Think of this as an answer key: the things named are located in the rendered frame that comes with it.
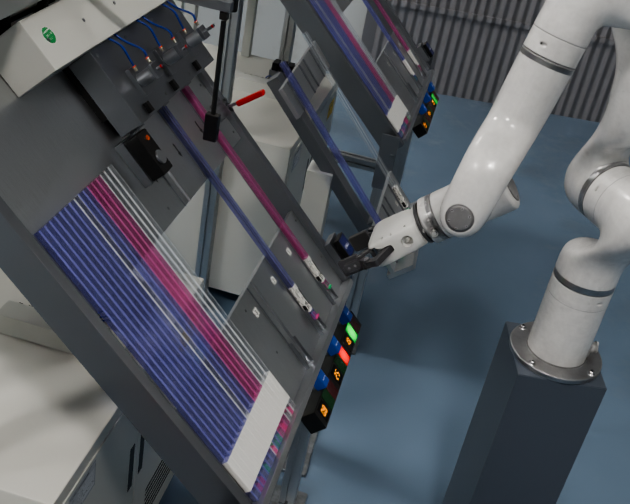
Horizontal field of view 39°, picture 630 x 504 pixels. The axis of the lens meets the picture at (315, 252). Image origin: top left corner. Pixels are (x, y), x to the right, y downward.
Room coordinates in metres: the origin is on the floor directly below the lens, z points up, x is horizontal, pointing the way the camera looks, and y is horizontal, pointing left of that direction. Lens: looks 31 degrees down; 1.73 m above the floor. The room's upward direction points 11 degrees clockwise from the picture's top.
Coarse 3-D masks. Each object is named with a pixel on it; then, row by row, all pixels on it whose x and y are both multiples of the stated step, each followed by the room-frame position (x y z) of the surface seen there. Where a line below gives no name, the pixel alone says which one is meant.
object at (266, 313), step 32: (288, 224) 1.53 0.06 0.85; (288, 256) 1.45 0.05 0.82; (320, 256) 1.55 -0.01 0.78; (256, 288) 1.28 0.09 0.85; (320, 288) 1.47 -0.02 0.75; (256, 320) 1.23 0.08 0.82; (288, 320) 1.30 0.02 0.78; (320, 320) 1.38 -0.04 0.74; (256, 352) 1.17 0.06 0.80; (288, 352) 1.24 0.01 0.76; (288, 384) 1.18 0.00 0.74
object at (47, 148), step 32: (0, 96) 1.10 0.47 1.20; (32, 96) 1.16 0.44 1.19; (64, 96) 1.22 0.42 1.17; (0, 128) 1.06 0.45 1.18; (32, 128) 1.11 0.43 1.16; (64, 128) 1.17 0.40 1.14; (96, 128) 1.23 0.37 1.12; (160, 128) 1.38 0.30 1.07; (192, 128) 1.46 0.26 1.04; (224, 128) 1.56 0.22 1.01; (0, 160) 1.01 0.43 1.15; (32, 160) 1.06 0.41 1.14; (64, 160) 1.12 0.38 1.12; (96, 160) 1.18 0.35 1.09; (192, 160) 1.39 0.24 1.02; (0, 192) 0.97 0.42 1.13; (32, 192) 1.02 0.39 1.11; (64, 192) 1.07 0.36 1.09; (160, 192) 1.25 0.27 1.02; (192, 192) 1.33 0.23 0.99; (32, 224) 0.98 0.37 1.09; (160, 224) 1.19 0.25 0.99
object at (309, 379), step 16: (336, 304) 1.46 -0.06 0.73; (336, 320) 1.40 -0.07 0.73; (320, 336) 1.35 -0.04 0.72; (320, 352) 1.29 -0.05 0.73; (320, 368) 1.25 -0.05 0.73; (304, 384) 1.20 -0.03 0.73; (304, 400) 1.15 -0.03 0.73; (288, 432) 1.06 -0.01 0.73; (288, 448) 1.03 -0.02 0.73; (272, 480) 0.95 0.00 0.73
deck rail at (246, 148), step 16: (208, 80) 1.60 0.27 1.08; (240, 128) 1.59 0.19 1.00; (240, 144) 1.59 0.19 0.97; (256, 144) 1.60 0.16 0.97; (256, 160) 1.58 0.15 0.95; (256, 176) 1.58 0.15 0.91; (272, 176) 1.58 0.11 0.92; (272, 192) 1.58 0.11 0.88; (288, 192) 1.58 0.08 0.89; (288, 208) 1.57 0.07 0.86; (304, 224) 1.57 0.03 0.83; (320, 240) 1.57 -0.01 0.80; (336, 272) 1.56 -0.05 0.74
